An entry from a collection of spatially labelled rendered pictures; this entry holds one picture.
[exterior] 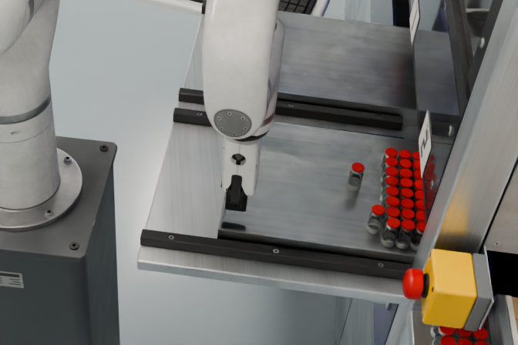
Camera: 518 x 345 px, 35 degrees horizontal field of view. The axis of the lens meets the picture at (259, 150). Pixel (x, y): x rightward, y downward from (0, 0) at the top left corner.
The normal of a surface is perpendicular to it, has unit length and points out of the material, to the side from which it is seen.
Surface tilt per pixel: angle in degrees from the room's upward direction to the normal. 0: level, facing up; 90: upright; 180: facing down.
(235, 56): 63
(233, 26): 46
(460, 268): 0
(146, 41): 0
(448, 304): 90
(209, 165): 0
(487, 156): 90
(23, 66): 31
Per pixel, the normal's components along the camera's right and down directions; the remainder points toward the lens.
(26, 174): 0.44, 0.64
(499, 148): -0.09, 0.67
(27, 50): 0.26, -0.26
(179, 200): 0.09, -0.73
